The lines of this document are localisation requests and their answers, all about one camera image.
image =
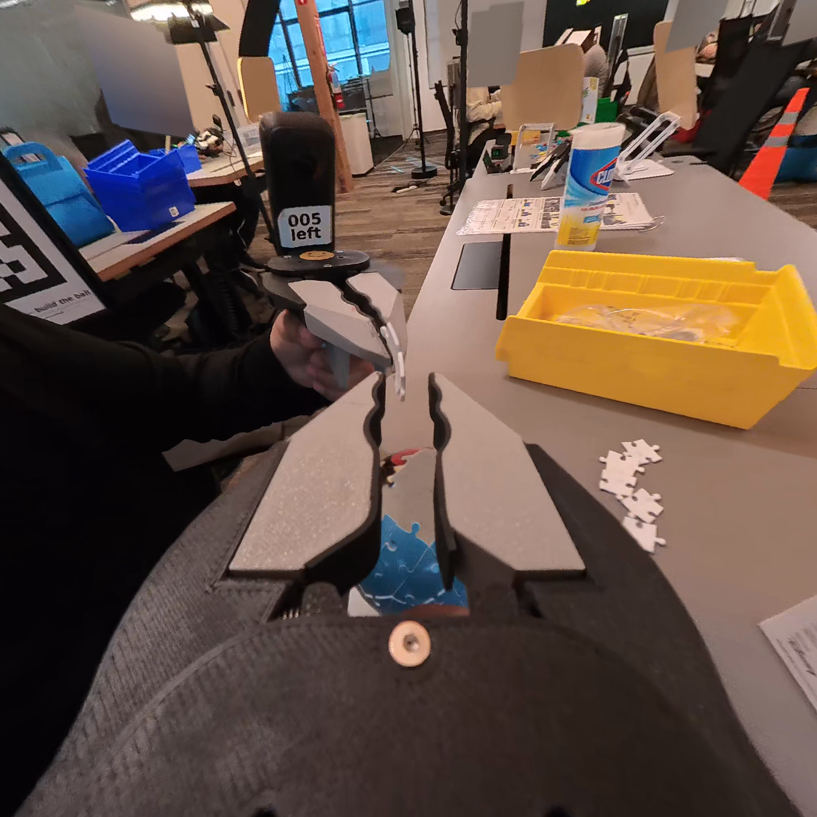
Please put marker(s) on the white angled stand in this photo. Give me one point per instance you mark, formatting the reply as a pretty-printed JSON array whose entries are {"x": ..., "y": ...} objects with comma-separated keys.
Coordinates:
[{"x": 648, "y": 169}]

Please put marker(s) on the orange traffic cone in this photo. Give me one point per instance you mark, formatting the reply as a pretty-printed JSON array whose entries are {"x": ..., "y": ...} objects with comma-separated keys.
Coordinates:
[{"x": 775, "y": 153}]

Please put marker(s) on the wooden column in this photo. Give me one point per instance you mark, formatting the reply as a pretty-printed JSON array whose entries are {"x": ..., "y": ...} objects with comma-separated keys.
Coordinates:
[{"x": 322, "y": 76}]

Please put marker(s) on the cluster of white jigsaw parts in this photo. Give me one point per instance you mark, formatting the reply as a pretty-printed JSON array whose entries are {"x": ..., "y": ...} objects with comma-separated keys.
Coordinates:
[{"x": 619, "y": 475}]

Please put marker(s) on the pale wooden board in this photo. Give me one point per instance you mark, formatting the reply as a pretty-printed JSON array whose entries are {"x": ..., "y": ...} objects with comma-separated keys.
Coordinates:
[
  {"x": 258, "y": 89},
  {"x": 542, "y": 83},
  {"x": 676, "y": 83}
]

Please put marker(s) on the checkered code sign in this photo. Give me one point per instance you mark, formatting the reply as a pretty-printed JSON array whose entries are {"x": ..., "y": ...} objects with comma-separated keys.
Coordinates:
[{"x": 32, "y": 255}]

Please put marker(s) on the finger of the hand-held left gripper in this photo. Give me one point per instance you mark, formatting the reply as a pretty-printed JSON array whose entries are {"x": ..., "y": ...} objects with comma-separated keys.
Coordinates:
[
  {"x": 338, "y": 322},
  {"x": 386, "y": 295}
]

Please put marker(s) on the clear plastic bag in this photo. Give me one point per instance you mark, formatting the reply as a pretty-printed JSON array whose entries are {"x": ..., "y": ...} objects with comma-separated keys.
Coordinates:
[{"x": 638, "y": 319}]

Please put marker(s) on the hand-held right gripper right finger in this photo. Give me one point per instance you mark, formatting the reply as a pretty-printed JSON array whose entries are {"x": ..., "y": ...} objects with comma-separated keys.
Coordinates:
[{"x": 504, "y": 504}]

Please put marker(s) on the person's left hand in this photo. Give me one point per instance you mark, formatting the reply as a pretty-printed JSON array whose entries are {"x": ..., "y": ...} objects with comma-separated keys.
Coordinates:
[{"x": 293, "y": 351}]

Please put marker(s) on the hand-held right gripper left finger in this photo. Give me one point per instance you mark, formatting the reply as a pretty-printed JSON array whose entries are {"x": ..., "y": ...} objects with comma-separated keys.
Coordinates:
[{"x": 306, "y": 504}]

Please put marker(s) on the red fire extinguisher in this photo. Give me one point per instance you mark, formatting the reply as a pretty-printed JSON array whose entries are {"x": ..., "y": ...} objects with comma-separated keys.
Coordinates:
[{"x": 337, "y": 92}]

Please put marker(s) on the printed papers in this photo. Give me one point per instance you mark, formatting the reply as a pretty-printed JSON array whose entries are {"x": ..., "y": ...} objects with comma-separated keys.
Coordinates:
[{"x": 510, "y": 214}]

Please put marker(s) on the white wipes canister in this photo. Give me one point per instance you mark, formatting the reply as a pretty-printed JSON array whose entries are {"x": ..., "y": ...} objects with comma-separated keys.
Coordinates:
[{"x": 587, "y": 191}]

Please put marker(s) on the blue plastic bin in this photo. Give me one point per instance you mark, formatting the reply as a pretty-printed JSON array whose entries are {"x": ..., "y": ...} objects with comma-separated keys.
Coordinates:
[{"x": 140, "y": 185}]

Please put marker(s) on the blue puzzle ball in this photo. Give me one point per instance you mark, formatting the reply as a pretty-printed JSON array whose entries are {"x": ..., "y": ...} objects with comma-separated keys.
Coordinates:
[{"x": 408, "y": 561}]

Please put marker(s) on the white printed paper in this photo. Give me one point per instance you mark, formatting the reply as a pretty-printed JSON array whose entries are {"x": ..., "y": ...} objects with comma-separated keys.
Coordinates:
[{"x": 795, "y": 644}]

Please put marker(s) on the wooden desk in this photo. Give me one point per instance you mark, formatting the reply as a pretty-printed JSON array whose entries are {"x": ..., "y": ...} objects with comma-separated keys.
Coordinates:
[{"x": 159, "y": 246}]

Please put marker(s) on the yellow plastic bin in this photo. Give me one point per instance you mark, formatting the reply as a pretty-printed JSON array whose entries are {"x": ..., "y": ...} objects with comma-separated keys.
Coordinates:
[{"x": 638, "y": 376}]

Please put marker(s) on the white puzzle piece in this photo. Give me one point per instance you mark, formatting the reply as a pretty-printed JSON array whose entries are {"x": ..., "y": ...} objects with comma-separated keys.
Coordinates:
[{"x": 399, "y": 367}]

